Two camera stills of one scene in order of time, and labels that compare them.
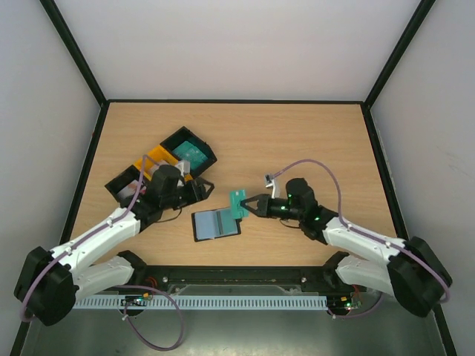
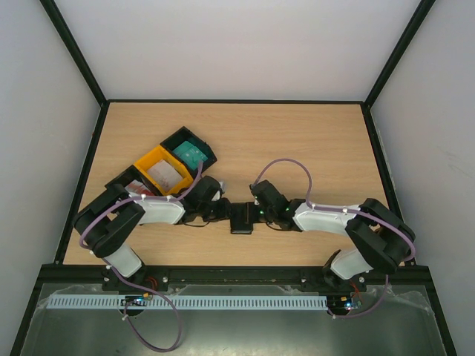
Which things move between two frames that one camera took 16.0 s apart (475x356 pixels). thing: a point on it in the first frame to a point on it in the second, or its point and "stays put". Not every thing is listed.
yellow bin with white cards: [160, 156] stays put
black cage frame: [61, 24] stays put
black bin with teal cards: [185, 145] stays put
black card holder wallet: [214, 224] to [242, 217]
